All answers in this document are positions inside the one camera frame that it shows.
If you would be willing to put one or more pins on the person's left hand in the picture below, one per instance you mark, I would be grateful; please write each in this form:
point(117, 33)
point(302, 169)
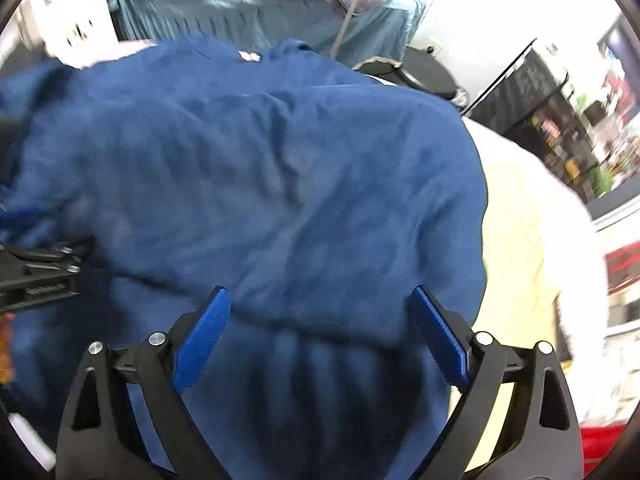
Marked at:
point(5, 350)

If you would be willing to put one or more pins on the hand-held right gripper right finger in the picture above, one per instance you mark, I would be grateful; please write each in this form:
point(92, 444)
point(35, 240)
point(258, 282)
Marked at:
point(442, 332)

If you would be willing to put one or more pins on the yellow cloth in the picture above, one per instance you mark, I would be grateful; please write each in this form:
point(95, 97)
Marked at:
point(515, 260)

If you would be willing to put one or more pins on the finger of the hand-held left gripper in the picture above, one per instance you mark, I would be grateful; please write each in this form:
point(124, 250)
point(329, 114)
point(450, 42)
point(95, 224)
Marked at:
point(75, 257)

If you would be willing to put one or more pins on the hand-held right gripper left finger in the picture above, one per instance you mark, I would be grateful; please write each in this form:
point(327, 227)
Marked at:
point(202, 335)

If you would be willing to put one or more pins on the white pole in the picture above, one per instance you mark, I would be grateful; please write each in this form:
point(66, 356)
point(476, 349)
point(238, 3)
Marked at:
point(350, 10)

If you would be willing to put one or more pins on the black round stool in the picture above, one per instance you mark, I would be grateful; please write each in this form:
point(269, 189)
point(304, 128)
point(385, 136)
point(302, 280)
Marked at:
point(425, 72)

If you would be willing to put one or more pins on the blue jacket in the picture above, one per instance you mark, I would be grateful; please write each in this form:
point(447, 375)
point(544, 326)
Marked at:
point(300, 185)

